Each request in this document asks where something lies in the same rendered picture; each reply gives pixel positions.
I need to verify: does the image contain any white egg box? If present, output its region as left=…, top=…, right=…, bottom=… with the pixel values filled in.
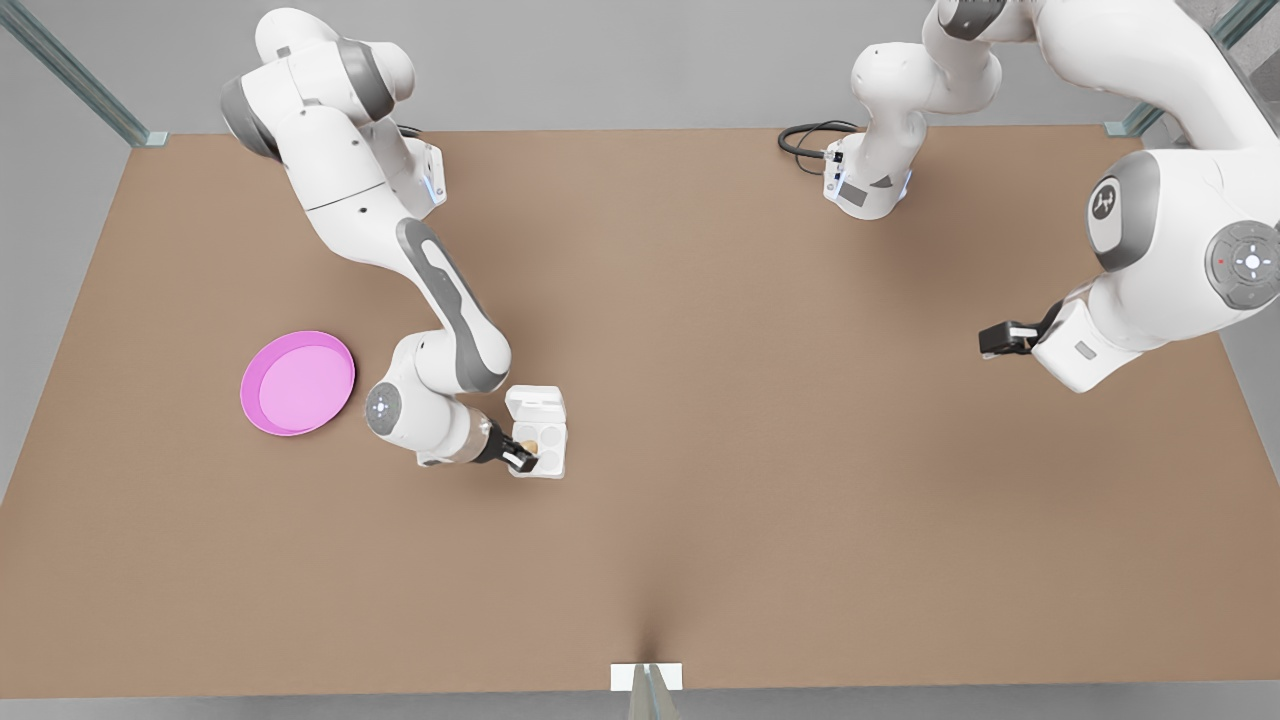
left=503, top=385, right=569, bottom=480

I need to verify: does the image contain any pink round plate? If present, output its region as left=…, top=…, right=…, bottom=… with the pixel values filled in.
left=240, top=331, right=356, bottom=437

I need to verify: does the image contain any silver frame post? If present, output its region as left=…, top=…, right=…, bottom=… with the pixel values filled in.
left=1104, top=0, right=1280, bottom=138
left=610, top=662, right=685, bottom=720
left=0, top=0, right=169, bottom=149

